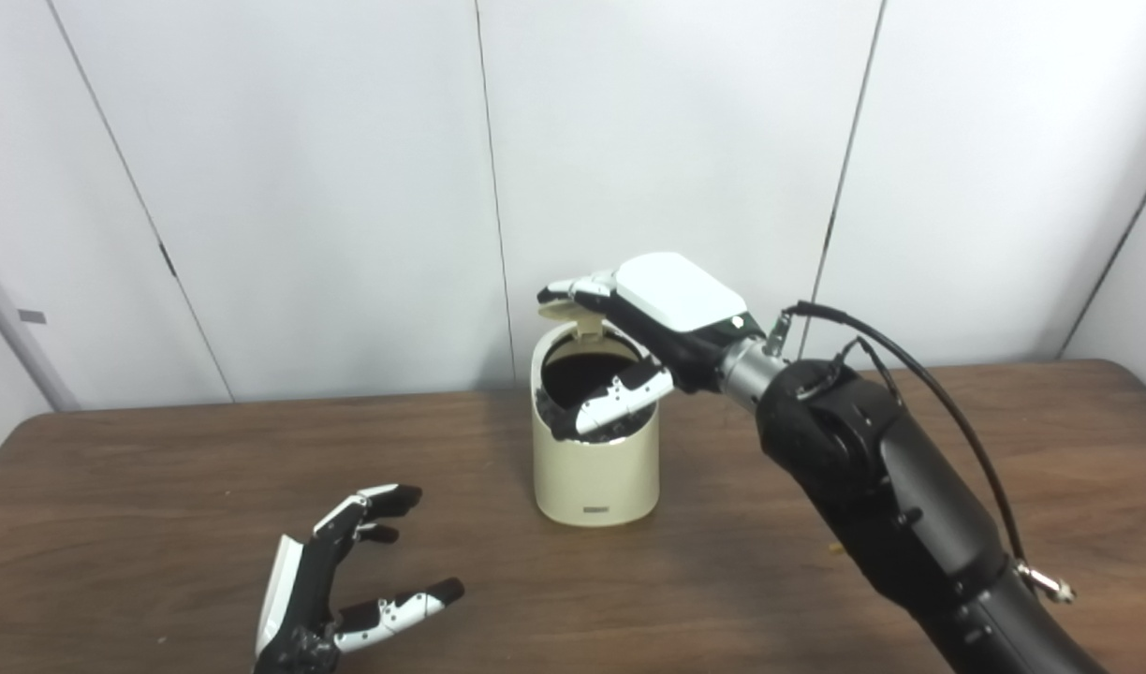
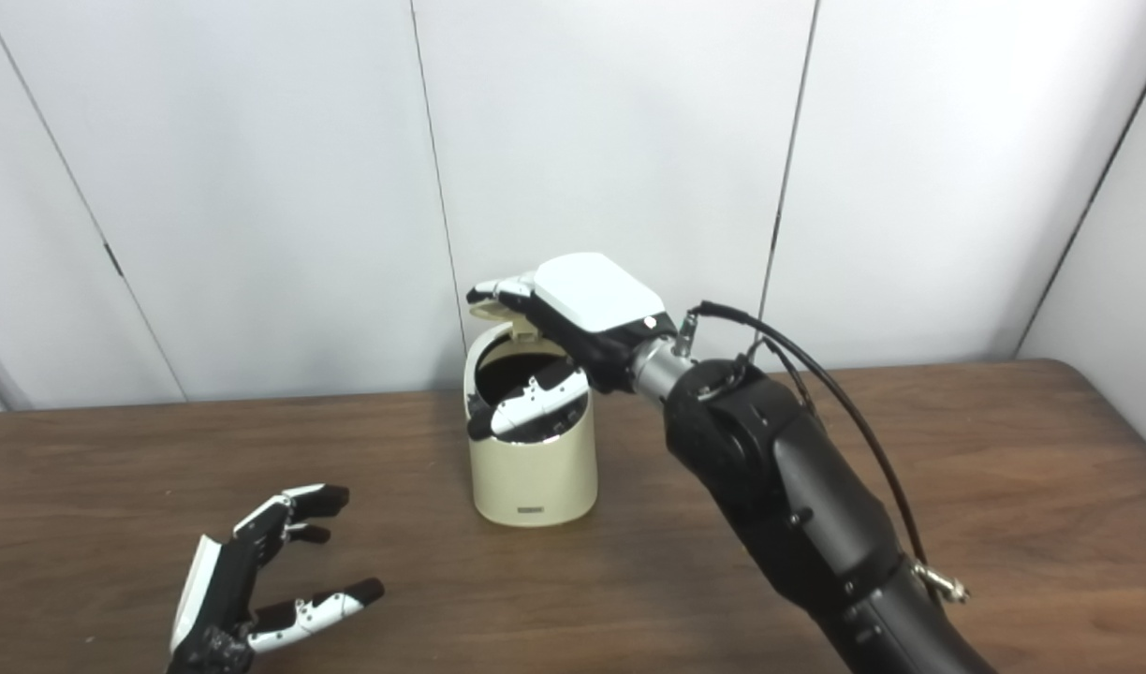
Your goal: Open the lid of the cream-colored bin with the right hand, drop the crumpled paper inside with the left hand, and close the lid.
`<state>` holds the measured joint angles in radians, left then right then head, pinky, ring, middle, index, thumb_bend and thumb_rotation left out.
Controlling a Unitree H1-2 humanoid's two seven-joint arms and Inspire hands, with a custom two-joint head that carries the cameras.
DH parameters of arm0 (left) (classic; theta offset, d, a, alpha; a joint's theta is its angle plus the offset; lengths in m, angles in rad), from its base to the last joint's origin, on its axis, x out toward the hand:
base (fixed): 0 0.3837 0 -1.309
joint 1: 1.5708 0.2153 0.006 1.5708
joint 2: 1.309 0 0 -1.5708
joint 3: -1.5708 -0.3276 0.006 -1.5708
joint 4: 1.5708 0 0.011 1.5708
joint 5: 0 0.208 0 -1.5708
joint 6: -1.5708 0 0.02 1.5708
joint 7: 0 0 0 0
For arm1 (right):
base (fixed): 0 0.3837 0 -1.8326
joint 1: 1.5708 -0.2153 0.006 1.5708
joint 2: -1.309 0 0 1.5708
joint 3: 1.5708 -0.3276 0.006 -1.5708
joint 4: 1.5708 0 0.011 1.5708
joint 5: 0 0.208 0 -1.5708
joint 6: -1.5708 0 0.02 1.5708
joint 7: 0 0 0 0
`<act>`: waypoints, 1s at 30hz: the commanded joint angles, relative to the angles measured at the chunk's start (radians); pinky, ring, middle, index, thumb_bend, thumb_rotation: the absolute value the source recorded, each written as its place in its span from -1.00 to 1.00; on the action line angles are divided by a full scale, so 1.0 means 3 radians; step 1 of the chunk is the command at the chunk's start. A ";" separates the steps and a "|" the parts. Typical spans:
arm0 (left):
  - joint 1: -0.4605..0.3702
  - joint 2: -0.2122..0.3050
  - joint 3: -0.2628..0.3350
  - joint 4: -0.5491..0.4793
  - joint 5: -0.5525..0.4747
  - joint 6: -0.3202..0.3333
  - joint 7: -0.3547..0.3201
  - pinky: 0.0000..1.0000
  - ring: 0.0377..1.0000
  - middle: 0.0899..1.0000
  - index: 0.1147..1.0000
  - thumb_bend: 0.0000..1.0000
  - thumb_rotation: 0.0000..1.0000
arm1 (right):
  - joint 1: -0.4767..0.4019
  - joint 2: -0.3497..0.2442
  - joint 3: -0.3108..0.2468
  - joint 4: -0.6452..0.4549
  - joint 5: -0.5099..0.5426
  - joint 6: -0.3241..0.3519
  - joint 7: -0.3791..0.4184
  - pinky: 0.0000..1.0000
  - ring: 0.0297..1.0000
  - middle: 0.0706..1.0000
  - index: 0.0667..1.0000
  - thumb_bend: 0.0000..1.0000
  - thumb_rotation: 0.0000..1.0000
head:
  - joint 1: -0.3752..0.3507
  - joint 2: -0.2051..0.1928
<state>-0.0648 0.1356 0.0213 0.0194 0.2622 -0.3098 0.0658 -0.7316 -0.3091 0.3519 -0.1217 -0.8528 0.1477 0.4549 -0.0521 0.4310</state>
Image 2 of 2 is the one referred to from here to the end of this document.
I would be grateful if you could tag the cream round bin lid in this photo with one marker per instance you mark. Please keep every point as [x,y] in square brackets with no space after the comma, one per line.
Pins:
[503,316]

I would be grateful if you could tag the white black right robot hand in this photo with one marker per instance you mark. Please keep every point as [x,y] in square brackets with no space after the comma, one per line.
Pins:
[596,295]

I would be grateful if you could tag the cream-colored bin body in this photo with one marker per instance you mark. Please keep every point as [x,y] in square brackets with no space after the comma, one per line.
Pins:
[536,477]

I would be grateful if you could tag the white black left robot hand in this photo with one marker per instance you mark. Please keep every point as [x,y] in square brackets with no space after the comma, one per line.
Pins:
[213,599]

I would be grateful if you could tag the black bin liner bag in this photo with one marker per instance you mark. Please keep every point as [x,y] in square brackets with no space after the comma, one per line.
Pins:
[507,370]

